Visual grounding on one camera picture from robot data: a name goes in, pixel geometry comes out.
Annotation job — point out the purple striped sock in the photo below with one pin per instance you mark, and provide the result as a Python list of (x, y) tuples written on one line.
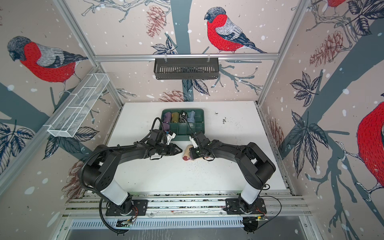
[(166, 126)]

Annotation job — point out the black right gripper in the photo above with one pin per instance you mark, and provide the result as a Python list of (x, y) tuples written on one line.
[(193, 153)]

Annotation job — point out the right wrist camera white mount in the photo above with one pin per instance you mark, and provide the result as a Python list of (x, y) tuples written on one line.
[(194, 143)]

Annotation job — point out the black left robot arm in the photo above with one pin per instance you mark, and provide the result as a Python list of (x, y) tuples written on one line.
[(98, 172)]

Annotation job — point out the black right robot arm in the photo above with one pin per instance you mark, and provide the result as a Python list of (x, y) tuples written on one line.
[(255, 165)]

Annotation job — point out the rolled black white sock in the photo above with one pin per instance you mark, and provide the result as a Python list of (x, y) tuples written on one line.
[(183, 117)]

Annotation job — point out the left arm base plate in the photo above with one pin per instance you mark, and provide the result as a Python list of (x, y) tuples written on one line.
[(128, 208)]

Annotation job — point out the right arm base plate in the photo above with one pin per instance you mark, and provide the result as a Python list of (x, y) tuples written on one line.
[(240, 207)]

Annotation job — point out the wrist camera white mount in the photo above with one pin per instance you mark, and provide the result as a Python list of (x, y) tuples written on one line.
[(170, 137), (194, 143)]

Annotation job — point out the rolled blue grey sock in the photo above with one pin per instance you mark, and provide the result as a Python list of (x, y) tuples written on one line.
[(191, 117)]

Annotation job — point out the black hanging wire basket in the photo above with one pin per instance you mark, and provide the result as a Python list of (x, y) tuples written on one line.
[(187, 69)]

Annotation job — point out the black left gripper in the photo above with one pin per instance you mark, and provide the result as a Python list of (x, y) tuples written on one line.
[(172, 147)]

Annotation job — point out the beige maroon striped sock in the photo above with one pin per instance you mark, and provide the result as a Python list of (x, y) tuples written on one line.
[(187, 154)]

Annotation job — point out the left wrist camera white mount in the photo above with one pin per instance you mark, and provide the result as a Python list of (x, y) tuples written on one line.
[(170, 137)]

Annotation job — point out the rolled purple sock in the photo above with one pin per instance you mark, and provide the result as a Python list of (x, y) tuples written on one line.
[(167, 116)]

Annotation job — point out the white mesh wall shelf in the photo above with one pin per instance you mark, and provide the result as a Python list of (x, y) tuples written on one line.
[(75, 112)]

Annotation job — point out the green compartment tray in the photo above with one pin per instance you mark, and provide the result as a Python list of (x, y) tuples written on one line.
[(184, 130)]

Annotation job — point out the aluminium horizontal frame bar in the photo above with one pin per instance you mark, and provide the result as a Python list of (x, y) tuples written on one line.
[(149, 58)]

